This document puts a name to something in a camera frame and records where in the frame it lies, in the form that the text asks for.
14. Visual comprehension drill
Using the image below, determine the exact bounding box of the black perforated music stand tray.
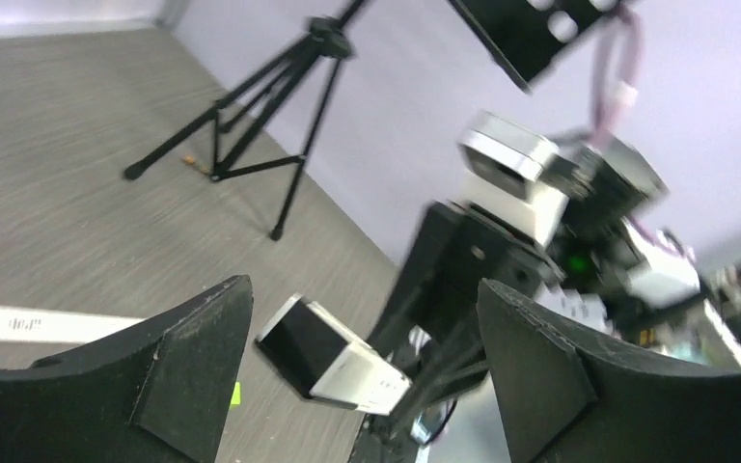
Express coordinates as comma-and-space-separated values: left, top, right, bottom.
451, 0, 618, 93

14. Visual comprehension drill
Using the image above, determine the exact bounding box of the slim white remote control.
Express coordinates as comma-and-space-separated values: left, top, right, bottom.
255, 293, 412, 416

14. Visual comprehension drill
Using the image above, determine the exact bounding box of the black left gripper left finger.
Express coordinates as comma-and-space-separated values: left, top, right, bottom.
0, 275, 254, 463

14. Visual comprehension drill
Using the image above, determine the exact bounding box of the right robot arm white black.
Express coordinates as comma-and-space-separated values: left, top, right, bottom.
369, 128, 714, 432

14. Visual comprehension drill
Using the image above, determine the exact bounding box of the black tripod stand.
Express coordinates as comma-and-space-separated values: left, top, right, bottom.
122, 0, 371, 243

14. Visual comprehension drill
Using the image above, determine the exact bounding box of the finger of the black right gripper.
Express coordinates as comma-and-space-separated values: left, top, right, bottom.
389, 344, 489, 422

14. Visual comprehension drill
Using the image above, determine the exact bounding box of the white remote battery cover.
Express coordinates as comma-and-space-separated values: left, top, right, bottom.
0, 306, 143, 344

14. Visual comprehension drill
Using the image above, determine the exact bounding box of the green rectangular block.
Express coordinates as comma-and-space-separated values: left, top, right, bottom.
230, 382, 241, 409

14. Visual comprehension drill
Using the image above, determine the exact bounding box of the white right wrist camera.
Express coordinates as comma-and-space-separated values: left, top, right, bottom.
458, 111, 569, 248

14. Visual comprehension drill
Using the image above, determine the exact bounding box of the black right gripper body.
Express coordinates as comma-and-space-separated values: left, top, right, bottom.
368, 202, 564, 355

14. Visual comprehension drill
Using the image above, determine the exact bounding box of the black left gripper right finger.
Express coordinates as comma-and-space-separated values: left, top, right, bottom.
477, 280, 741, 462

